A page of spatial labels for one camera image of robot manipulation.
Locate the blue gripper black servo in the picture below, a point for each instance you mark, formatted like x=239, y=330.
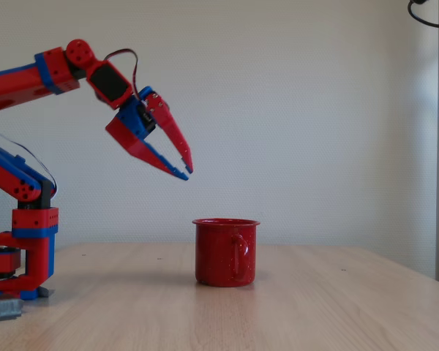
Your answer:
x=132, y=128

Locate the red blue robot arm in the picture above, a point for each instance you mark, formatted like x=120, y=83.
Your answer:
x=22, y=78

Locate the red speckled enamel mug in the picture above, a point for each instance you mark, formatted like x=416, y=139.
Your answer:
x=219, y=256

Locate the grey duct tape piece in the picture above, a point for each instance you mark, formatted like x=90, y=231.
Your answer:
x=1, y=310

